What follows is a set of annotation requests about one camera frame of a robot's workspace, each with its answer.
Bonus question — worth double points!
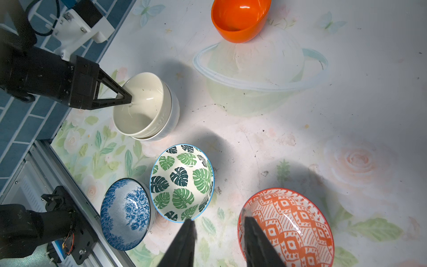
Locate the green leaf pattern bowl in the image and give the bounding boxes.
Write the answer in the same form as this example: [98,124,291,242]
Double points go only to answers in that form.
[149,144,215,223]

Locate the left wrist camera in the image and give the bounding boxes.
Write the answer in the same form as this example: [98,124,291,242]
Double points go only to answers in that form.
[52,1,115,61]

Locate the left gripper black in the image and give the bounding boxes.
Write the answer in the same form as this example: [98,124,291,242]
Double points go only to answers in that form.
[1,30,132,110]

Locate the white bowl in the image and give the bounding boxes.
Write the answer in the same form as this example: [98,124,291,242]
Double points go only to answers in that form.
[132,82,180,142]

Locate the blue floral bowl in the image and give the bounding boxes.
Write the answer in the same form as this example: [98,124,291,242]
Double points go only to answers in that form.
[100,178,156,251]

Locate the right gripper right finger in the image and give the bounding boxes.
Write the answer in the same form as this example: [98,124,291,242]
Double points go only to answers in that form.
[242,208,286,267]

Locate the orange bowl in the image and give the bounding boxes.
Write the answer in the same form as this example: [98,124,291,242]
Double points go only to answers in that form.
[211,0,272,43]

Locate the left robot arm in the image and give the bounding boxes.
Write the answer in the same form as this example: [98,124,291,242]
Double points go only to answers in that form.
[1,30,132,265]

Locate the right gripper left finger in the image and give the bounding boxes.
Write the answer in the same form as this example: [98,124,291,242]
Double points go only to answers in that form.
[158,219,197,267]

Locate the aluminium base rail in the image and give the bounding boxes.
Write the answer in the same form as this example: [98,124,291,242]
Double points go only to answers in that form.
[1,141,133,267]

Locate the cream bowl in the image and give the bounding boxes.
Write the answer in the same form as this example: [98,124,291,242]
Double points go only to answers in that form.
[112,72,173,139]

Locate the red pattern bowl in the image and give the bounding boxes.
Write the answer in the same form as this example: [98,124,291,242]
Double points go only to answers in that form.
[238,188,335,267]

